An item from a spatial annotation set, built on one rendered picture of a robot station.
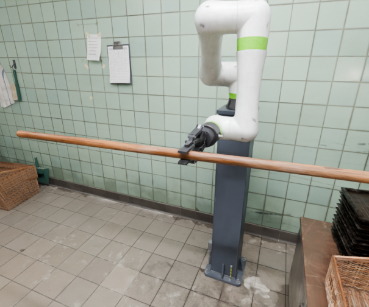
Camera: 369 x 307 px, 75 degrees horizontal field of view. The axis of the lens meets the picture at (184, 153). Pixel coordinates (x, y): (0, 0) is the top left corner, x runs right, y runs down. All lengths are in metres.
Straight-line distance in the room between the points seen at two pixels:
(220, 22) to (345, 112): 1.19
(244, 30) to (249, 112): 0.30
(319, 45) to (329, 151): 0.72
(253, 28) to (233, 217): 1.09
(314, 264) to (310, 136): 0.94
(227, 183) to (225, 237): 0.41
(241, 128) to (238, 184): 0.56
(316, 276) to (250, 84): 0.87
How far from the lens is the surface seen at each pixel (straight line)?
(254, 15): 1.02
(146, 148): 0.82
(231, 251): 1.79
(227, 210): 1.60
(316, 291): 1.25
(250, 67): 1.01
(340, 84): 1.91
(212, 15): 1.02
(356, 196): 1.43
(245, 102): 1.01
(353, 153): 2.03
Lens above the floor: 1.46
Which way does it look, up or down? 21 degrees down
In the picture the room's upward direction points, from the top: straight up
